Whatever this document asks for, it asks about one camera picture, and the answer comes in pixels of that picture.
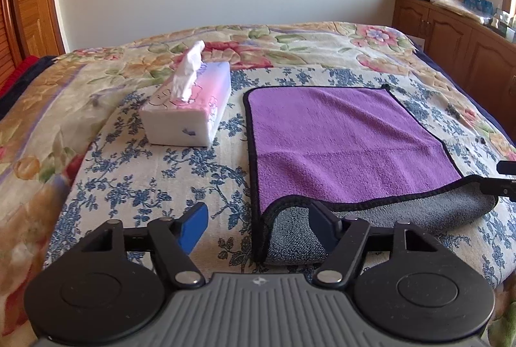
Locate purple grey microfibre towel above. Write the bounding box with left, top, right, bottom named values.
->
left=243, top=86, right=499, bottom=266

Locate blue floral white cloth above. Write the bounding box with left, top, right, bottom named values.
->
left=46, top=67, right=500, bottom=272

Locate wooden sideboard cabinet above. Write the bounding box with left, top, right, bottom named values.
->
left=392, top=0, right=516, bottom=136

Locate pink white tissue pack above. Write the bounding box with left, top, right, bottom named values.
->
left=139, top=40, right=231, bottom=147

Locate floral bed blanket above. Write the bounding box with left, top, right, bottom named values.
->
left=1, top=21, right=515, bottom=346

